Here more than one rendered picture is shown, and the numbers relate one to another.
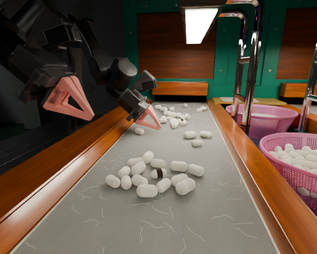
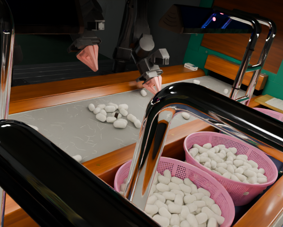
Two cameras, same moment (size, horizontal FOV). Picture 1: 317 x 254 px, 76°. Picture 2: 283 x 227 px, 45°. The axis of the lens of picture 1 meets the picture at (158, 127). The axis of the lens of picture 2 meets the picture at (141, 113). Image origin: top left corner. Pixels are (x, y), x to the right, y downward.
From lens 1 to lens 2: 74 cm
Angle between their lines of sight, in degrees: 26
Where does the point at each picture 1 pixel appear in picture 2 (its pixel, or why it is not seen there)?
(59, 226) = (58, 110)
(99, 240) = (67, 120)
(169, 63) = (236, 40)
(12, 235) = (42, 104)
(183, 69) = not seen: hidden behind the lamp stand
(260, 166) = (169, 136)
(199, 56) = not seen: hidden behind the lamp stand
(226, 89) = not seen: outside the picture
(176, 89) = (228, 71)
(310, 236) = (132, 151)
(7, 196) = (46, 91)
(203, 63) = (271, 53)
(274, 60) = not seen: outside the picture
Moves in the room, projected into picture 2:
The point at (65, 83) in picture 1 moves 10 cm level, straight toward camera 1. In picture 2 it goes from (88, 49) to (78, 56)
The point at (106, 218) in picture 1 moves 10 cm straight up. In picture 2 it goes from (75, 117) to (81, 86)
